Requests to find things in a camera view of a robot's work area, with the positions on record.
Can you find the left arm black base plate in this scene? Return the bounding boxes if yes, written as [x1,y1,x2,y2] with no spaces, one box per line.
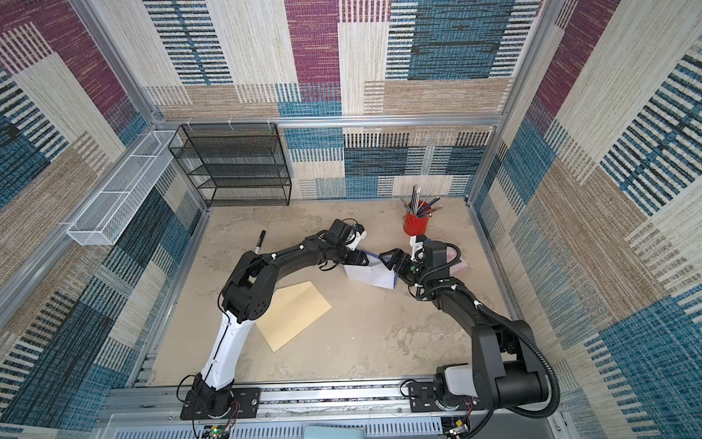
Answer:
[180,387,261,421]

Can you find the white letter paper blue border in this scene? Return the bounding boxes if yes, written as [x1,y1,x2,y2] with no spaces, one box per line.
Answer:
[344,252,398,290]

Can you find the pink calculator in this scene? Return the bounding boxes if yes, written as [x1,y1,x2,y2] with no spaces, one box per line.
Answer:
[446,243,469,276]

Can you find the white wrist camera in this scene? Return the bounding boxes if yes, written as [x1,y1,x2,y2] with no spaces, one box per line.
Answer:
[347,230,367,251]
[409,234,427,262]

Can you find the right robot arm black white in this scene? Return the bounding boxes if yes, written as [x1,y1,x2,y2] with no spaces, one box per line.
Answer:
[380,240,561,419]

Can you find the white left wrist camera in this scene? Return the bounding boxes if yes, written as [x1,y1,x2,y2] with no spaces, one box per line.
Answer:
[347,230,367,251]

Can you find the black and white marker pen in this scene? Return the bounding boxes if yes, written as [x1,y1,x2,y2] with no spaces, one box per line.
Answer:
[254,230,266,254]

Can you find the white mesh wire basket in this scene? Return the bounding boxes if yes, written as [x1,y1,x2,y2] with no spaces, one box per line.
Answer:
[67,131,175,246]

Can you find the tan manila envelope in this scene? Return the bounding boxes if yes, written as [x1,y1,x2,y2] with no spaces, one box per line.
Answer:
[256,282,332,352]

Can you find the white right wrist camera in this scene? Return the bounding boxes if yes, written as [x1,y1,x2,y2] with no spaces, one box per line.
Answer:
[409,234,427,262]

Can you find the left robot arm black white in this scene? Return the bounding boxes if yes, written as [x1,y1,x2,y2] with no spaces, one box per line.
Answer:
[188,219,369,411]

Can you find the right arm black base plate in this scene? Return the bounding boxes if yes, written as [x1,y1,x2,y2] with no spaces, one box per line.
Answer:
[406,380,457,413]

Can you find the red pen cup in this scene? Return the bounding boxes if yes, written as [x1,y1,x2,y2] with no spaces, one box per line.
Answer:
[402,213,430,236]

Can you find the pens in red cup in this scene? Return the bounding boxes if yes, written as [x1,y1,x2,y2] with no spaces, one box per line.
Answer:
[400,185,442,219]

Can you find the black mesh wire shelf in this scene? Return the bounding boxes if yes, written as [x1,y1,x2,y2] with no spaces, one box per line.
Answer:
[168,123,292,208]

